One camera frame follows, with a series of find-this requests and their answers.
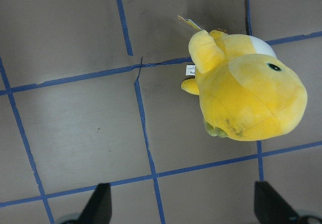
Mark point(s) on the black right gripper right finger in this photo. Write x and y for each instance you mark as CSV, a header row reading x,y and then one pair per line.
x,y
270,206

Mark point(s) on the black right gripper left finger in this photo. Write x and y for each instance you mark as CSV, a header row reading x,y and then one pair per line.
x,y
99,207

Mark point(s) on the yellow plush dinosaur toy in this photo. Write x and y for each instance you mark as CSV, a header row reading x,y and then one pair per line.
x,y
245,92

